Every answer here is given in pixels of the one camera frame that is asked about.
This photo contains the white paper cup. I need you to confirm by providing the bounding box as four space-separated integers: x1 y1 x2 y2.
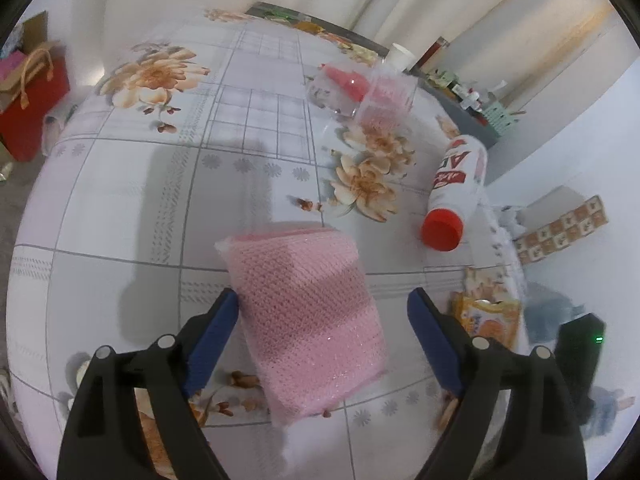
387 42 416 70

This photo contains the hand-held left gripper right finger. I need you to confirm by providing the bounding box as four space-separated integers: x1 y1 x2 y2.
407 287 587 480

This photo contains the grey cabinet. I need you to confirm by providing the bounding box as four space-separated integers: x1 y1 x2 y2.
425 80 501 148

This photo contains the clear plastic box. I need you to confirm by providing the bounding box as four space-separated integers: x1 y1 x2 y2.
305 60 418 131

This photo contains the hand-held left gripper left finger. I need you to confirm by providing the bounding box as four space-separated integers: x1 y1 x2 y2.
56 287 240 480

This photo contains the floral tablecloth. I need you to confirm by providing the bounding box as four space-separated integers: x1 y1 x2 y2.
5 7 531 480

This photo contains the brown cardboard box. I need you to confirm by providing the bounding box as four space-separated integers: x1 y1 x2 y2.
0 10 51 61

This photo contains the row of flat snack packets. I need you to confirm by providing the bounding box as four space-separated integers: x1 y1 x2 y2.
247 2 391 68

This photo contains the white plastic bag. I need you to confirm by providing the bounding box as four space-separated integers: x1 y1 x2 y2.
487 205 526 241

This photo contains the cream curtain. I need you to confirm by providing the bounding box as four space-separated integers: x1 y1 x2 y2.
280 0 616 101

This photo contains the green storage basket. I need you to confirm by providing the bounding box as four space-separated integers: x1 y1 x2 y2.
482 100 518 136

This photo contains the tall patterned cardboard box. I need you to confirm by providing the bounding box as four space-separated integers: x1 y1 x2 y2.
515 195 610 266

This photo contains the orange snack packet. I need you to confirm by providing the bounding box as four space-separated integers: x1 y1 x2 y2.
450 292 523 351

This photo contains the white bottle with red cap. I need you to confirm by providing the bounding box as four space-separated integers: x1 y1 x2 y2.
420 134 488 252

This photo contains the pink sponge packet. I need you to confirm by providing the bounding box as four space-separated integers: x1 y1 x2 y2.
215 222 390 428

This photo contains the red gift bag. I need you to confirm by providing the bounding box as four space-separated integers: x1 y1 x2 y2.
0 42 71 163

